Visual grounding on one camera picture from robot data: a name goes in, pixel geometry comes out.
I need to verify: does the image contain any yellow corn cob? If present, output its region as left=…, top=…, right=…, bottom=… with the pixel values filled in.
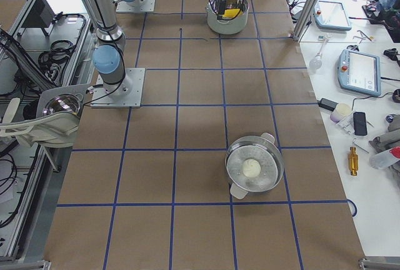
left=222, top=8, right=241, bottom=20

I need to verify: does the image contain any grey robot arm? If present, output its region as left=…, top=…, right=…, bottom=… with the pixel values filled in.
left=82, top=0, right=242, bottom=106

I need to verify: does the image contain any pale green electric pot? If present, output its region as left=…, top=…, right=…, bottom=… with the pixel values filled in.
left=206, top=0, right=249, bottom=35

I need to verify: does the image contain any steel steamer pot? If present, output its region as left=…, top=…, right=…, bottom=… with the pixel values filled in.
left=225, top=132, right=284, bottom=199

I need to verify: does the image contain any blue teach pendant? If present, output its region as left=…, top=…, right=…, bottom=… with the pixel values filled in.
left=337, top=49, right=381, bottom=97
left=314, top=0, right=352, bottom=31

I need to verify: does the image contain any black laptop power brick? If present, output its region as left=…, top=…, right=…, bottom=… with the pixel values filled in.
left=317, top=98, right=338, bottom=111

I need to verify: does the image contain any white paper cup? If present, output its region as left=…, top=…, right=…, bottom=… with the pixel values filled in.
left=330, top=103, right=352, bottom=123

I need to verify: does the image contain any white steamed bun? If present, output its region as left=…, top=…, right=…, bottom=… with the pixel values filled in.
left=242, top=159, right=261, bottom=178

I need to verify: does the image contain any black smartphone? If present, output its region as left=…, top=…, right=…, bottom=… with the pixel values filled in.
left=353, top=111, right=368, bottom=136

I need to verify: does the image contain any steel bowl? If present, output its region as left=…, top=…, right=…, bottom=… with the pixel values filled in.
left=42, top=94, right=81, bottom=116

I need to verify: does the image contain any brass metal fitting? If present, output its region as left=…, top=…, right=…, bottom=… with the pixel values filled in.
left=347, top=146, right=359, bottom=176

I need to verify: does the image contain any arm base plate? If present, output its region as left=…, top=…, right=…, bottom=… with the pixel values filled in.
left=116, top=0, right=156, bottom=14
left=89, top=68, right=146, bottom=108

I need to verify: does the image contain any aluminium frame post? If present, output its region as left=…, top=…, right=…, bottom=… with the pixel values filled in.
left=292, top=0, right=318, bottom=41

